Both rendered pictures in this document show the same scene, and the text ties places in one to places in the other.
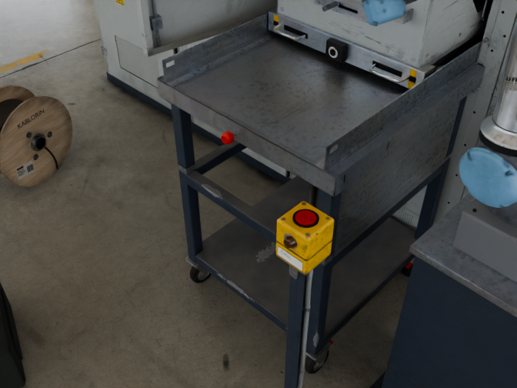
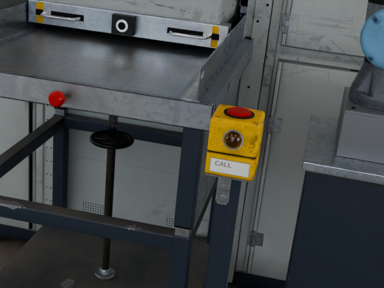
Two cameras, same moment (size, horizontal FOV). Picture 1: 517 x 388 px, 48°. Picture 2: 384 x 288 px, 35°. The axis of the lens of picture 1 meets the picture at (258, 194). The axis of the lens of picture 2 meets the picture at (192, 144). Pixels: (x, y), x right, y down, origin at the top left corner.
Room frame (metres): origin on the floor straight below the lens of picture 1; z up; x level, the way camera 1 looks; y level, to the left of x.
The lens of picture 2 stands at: (0.05, 0.50, 1.21)
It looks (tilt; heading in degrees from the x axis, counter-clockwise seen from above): 22 degrees down; 326
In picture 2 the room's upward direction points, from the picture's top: 6 degrees clockwise
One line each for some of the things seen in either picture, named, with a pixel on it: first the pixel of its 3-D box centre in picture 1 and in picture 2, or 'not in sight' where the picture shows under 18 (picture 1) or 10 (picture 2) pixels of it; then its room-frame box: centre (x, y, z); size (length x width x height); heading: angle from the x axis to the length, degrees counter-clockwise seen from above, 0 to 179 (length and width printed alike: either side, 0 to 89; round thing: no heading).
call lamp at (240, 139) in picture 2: (288, 242); (232, 140); (0.76, -0.06, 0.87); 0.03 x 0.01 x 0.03; 46
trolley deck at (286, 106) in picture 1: (322, 81); (116, 58); (1.44, -0.18, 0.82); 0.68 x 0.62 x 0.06; 136
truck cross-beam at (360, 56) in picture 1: (344, 46); (127, 22); (1.51, -0.24, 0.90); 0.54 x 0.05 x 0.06; 46
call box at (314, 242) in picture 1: (304, 237); (235, 142); (0.80, -0.09, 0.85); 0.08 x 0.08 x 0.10; 46
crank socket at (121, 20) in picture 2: (335, 50); (123, 24); (1.48, -0.21, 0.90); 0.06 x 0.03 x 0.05; 46
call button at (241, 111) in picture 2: (305, 219); (239, 115); (0.80, -0.09, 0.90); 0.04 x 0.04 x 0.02
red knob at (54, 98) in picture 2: (230, 135); (58, 97); (1.18, 0.07, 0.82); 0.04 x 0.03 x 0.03; 136
